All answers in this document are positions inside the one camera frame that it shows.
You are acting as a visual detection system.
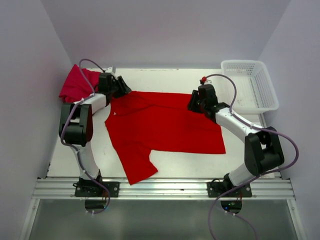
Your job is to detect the folded magenta t shirt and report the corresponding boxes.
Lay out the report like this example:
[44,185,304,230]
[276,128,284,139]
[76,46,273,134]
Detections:
[59,64,100,103]

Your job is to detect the bright red t shirt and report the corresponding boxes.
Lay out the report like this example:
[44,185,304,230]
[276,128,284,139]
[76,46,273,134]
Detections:
[105,91,226,185]

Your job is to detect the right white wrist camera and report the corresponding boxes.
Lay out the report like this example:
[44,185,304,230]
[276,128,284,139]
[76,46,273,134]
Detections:
[199,76,212,85]

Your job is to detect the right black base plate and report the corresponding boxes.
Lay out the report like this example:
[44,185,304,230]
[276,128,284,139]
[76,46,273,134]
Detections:
[206,178,253,198]

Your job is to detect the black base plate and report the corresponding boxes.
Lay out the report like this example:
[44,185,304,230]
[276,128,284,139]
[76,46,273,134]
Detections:
[72,176,120,198]
[206,178,253,198]

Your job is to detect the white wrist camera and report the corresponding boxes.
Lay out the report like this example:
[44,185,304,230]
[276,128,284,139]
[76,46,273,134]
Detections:
[199,76,212,85]
[104,65,116,75]

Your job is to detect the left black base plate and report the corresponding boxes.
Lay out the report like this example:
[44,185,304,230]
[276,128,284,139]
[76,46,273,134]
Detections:
[72,176,120,198]

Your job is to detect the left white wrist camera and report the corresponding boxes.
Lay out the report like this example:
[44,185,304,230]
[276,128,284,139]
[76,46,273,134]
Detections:
[104,65,116,75]

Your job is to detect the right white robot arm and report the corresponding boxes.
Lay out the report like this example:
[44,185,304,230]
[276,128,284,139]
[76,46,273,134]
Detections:
[187,84,285,193]

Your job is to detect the aluminium mounting rail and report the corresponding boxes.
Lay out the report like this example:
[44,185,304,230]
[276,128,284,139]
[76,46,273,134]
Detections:
[32,177,295,200]

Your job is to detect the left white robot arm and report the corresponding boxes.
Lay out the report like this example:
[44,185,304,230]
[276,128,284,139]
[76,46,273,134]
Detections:
[58,72,132,180]

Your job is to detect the white plastic basket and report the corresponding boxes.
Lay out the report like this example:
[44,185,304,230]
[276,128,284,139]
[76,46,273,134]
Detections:
[220,59,279,115]

